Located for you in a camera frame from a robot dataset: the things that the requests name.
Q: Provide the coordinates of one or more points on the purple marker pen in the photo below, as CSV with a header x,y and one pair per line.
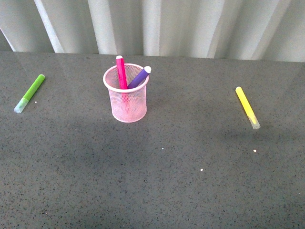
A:
x,y
140,77

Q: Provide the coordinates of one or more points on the pink marker pen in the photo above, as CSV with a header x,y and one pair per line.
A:
x,y
122,81

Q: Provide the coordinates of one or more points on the pink mesh pen cup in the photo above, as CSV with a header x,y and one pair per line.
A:
x,y
137,98

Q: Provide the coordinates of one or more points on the yellow marker pen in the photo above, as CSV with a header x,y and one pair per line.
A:
x,y
247,108

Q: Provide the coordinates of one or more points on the green marker pen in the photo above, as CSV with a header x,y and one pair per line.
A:
x,y
29,94

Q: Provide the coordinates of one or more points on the white pleated curtain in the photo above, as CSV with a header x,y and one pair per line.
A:
x,y
222,29

